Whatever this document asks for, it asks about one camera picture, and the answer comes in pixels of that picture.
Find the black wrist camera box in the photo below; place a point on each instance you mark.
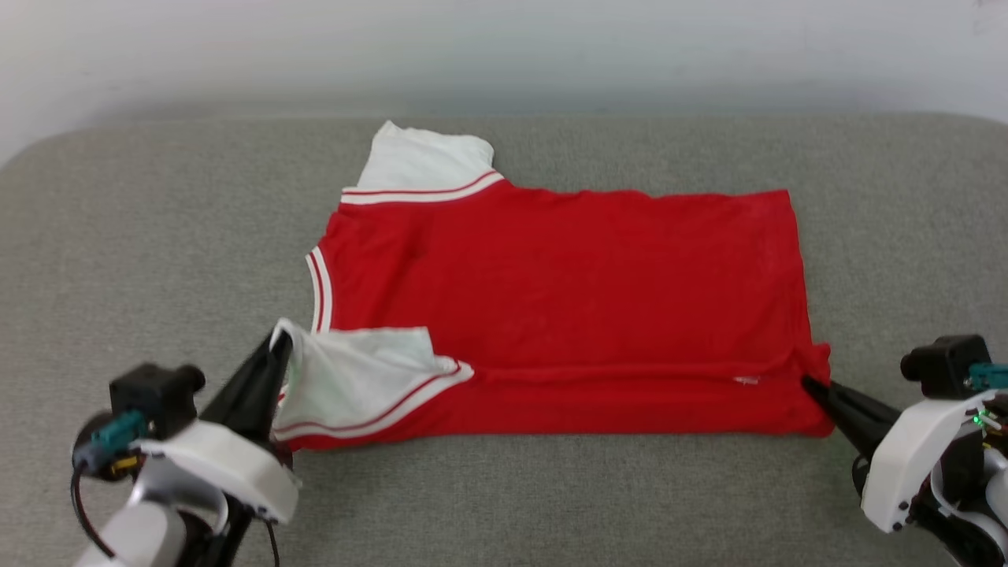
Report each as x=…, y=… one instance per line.
x=153, y=394
x=945, y=362

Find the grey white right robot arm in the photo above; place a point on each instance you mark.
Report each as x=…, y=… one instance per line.
x=984, y=512

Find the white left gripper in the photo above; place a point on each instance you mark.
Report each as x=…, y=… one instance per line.
x=236, y=468

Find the red shirt with white sleeves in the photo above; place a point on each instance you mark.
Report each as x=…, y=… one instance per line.
x=567, y=283

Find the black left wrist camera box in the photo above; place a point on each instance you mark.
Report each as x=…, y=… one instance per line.
x=153, y=394

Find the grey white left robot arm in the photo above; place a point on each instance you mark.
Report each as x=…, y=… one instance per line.
x=146, y=535

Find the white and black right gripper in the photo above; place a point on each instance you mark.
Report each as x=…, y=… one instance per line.
x=913, y=457

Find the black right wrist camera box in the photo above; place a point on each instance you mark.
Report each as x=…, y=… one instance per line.
x=945, y=362

